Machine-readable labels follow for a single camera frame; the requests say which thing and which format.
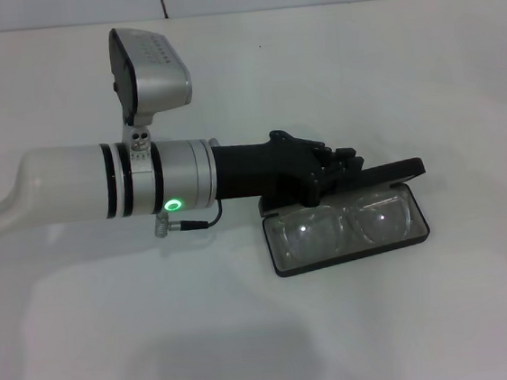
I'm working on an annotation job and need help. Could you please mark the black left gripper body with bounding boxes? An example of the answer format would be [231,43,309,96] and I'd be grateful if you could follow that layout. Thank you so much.
[209,124,332,218]

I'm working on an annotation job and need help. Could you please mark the clear frame glasses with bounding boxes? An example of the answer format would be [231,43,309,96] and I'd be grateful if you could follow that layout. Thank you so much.
[268,187,416,264]

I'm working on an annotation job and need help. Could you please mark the black glasses case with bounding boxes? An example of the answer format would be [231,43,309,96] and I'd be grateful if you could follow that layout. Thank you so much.
[253,156,437,282]

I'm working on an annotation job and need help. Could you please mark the left wrist cable with plug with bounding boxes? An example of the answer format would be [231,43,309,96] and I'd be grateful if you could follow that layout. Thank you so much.
[150,196,226,239]

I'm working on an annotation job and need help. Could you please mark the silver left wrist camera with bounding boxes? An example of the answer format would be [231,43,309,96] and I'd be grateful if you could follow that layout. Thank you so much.
[107,20,198,128]

